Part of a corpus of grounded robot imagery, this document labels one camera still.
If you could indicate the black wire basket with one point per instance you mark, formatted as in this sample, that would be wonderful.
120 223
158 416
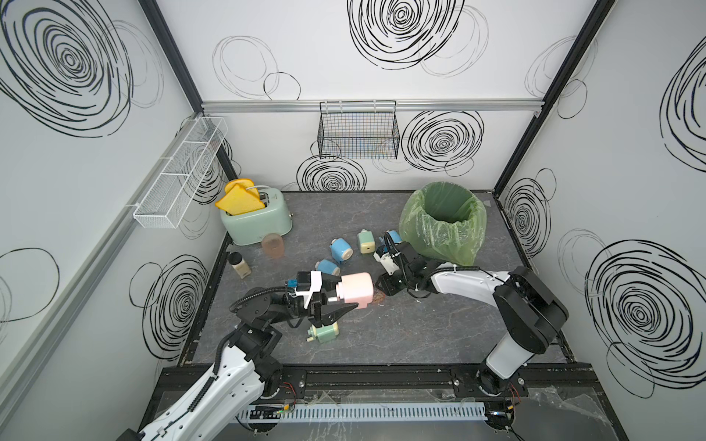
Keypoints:
360 130

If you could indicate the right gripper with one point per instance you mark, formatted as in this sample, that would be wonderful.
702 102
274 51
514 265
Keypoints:
385 286

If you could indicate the green cream pencil sharpener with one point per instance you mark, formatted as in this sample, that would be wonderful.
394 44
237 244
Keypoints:
323 334

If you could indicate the blue sharpener right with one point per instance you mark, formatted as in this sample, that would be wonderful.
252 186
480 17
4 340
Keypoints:
390 236

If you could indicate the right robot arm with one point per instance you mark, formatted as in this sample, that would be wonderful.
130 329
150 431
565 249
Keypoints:
532 314

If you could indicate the mint green toaster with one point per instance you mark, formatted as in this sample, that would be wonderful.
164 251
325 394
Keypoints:
251 228

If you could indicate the blue sharpener front left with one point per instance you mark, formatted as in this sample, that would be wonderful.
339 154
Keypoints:
328 267

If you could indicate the white mesh wall shelf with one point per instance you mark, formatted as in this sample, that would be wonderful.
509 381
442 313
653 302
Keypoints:
167 200

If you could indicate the small black-capped bottle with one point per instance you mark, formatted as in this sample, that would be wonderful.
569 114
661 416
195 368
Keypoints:
239 264

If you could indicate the blue sharpener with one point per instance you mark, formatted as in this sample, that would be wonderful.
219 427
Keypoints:
341 250
328 267
390 236

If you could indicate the pink pencil sharpener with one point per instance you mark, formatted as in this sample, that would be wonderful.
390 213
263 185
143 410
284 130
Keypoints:
356 288

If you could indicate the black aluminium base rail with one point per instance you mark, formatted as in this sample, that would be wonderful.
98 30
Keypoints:
461 379

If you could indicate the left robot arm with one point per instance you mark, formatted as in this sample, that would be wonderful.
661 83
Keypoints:
244 369

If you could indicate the bin with green bag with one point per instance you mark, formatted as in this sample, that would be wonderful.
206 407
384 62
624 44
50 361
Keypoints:
444 221

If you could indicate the blue sharpener middle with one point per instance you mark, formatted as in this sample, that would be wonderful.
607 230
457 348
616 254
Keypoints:
341 250

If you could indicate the clear pink shavings tray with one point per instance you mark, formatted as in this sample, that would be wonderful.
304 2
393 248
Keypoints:
378 297

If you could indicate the grey slotted cable duct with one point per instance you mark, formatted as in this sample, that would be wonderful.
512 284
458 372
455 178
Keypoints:
366 413

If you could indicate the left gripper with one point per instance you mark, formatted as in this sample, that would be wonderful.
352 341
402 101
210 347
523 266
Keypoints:
326 317

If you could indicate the yellow toy toast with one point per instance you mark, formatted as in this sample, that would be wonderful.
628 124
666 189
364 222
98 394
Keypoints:
241 197

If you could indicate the yellow green pencil sharpener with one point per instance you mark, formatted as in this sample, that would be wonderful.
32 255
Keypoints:
366 241

